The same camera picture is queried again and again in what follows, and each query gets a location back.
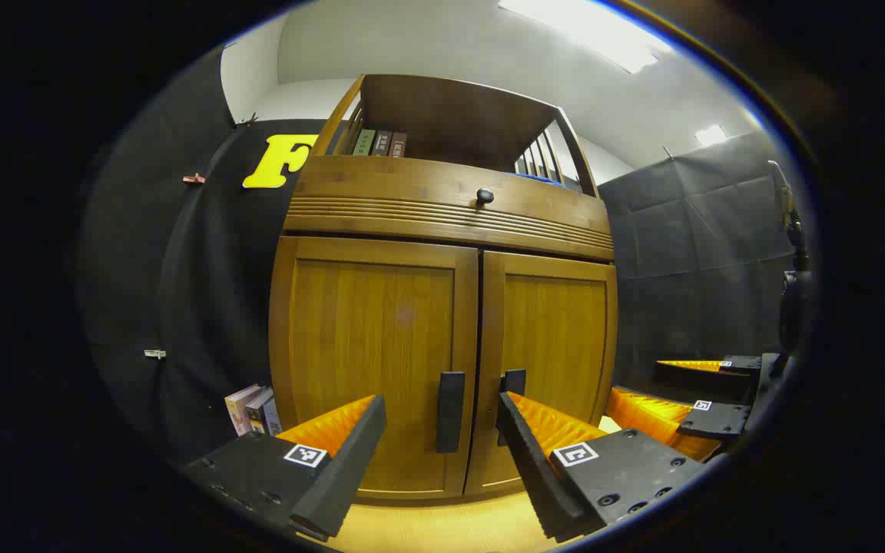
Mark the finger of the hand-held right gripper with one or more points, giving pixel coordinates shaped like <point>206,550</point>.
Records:
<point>715,421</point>
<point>707,382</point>

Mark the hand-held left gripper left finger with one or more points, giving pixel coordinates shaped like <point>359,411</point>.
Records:
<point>350,461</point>

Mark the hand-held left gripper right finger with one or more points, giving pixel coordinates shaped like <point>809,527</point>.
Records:
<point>527,468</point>

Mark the wooden shoe cabinet door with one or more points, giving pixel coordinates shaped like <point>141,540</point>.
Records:
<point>558,330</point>
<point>358,330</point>

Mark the wooden double-door shoe cabinet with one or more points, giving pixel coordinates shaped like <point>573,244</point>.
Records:
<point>442,115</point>

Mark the dark book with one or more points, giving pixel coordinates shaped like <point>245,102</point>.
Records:
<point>258,413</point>

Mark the pink book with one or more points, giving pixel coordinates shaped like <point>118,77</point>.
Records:
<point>239,411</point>

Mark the black backdrop cloth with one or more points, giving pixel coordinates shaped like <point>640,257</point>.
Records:
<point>204,292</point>
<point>696,253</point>

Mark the black tripod stand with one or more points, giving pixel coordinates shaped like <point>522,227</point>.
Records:
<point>793,230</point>

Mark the small ceiling light panel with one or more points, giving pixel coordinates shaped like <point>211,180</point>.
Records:
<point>710,135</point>

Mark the blue flat item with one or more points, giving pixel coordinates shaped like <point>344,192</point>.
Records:
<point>538,179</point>

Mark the wooden drawer with black knob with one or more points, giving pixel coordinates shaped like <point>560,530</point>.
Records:
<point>381,188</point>

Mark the grey book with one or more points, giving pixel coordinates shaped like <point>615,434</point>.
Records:
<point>382,144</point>

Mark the brown book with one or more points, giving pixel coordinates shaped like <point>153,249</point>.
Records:
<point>398,145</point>

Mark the red clip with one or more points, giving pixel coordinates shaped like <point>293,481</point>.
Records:
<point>193,179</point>

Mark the dark clip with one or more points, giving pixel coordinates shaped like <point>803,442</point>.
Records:
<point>246,121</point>

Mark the large ceiling light panel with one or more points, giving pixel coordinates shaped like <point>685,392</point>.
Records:
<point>588,31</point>

